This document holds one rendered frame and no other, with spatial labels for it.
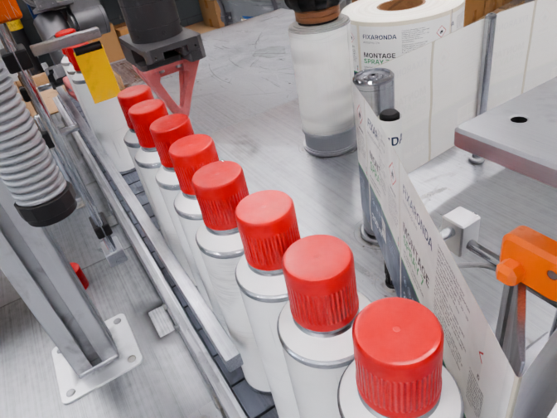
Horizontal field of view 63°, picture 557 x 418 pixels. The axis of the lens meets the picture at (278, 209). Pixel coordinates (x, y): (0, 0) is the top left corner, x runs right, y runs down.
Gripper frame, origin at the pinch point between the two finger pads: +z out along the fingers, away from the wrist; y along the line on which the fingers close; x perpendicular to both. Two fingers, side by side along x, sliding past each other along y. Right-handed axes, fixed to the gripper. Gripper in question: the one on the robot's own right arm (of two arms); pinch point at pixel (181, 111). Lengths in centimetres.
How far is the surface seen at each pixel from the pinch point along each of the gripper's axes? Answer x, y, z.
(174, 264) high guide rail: 9.9, -19.2, 5.5
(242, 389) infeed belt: 9.8, -28.6, 13.7
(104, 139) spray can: 8.2, 19.1, 7.4
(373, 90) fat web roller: -11.5, -22.1, -4.2
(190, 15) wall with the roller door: -161, 452, 82
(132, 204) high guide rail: 10.2, -6.1, 5.6
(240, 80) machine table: -31, 53, 19
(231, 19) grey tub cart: -108, 226, 45
